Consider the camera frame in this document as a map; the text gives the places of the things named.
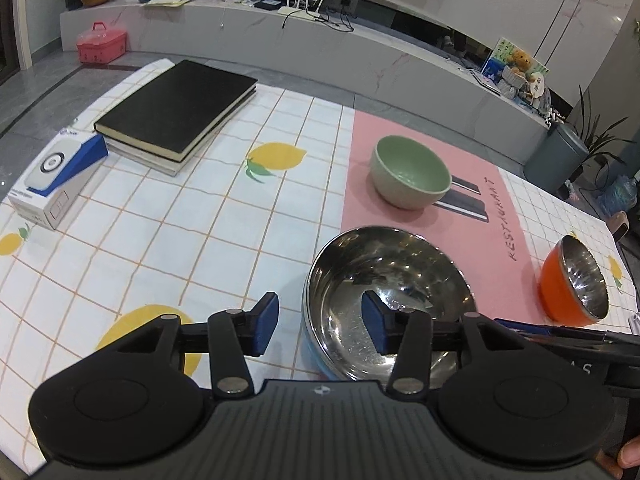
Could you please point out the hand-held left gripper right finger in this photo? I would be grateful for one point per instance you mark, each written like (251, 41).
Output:
(377, 327)

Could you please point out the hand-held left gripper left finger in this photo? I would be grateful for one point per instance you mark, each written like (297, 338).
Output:
(262, 322)

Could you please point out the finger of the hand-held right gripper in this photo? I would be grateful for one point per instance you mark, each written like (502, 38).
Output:
(575, 331)
(565, 342)

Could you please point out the steel bowl with orange outside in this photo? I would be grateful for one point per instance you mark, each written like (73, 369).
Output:
(562, 295)

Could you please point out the steel bowl with blue outside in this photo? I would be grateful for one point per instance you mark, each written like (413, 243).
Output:
(345, 270)

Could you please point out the green ceramic bowl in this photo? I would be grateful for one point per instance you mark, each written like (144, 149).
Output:
(410, 172)

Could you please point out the person's right hand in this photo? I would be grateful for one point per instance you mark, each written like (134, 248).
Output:
(630, 455)

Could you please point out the white stand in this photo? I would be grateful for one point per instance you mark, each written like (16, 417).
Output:
(636, 322)

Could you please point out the pink placemat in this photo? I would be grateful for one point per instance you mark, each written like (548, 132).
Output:
(400, 220)

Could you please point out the small pink heater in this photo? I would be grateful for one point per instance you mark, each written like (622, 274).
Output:
(620, 227)

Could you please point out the blue water bottle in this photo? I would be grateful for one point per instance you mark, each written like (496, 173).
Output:
(617, 197)

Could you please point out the lemon print checked tablecloth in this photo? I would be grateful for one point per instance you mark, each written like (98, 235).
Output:
(150, 235)

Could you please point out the grey trash can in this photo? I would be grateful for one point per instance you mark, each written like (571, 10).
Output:
(557, 157)

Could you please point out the cream book with black cover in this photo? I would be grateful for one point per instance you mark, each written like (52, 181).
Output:
(170, 166)

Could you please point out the long leaf potted plant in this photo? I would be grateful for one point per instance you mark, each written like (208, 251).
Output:
(597, 135)

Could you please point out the black notebook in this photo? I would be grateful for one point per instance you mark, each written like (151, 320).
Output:
(175, 105)

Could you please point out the round white hand fan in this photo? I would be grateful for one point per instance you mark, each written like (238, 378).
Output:
(537, 85)

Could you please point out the white and blue box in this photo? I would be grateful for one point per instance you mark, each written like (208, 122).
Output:
(50, 185)

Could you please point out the white knitted basket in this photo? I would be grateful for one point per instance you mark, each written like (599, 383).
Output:
(512, 82)

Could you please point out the white flat book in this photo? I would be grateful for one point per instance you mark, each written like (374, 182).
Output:
(485, 82)

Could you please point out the brown teddy bear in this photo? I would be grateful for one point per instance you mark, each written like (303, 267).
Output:
(521, 60)

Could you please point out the white marble television console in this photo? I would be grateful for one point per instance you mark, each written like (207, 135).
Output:
(350, 50)

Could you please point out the small black box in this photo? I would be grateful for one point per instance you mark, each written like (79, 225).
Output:
(267, 5)

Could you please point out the pink storage case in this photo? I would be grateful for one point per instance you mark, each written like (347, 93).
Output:
(100, 45)

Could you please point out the yellow papers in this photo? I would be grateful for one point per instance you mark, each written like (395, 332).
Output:
(167, 2)

